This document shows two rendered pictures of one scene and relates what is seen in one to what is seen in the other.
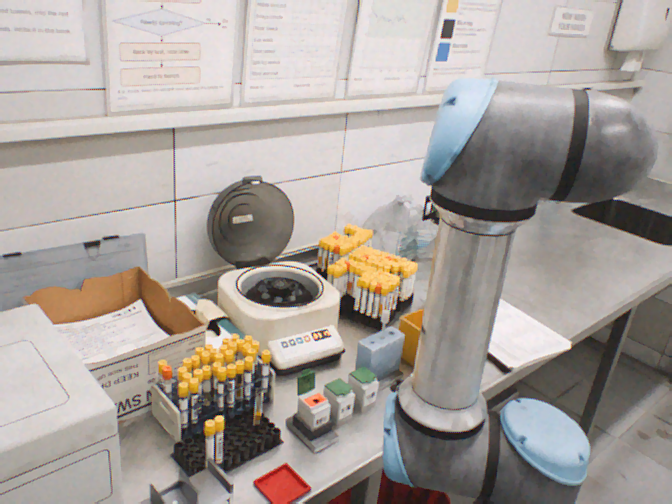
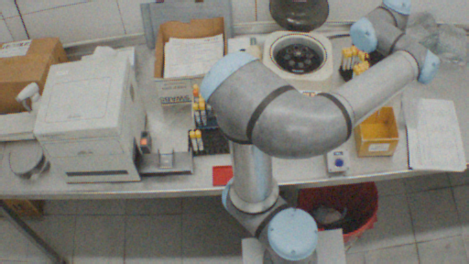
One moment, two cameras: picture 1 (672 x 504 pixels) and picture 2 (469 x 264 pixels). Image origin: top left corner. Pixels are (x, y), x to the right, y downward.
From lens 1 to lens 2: 75 cm
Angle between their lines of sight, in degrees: 45
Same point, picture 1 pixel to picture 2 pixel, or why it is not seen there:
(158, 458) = (182, 132)
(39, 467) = (92, 137)
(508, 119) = (224, 98)
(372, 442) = (288, 175)
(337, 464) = not seen: hidden behind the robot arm
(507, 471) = (263, 237)
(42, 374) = (104, 99)
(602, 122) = (262, 126)
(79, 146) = not seen: outside the picture
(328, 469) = not seen: hidden behind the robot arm
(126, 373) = (179, 85)
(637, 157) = (285, 150)
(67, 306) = (182, 30)
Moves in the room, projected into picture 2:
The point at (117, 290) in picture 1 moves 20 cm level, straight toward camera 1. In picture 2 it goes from (210, 27) to (188, 63)
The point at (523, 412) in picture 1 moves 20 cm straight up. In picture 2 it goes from (289, 217) to (294, 174)
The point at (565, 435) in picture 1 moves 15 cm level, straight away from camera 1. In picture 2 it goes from (297, 238) to (354, 214)
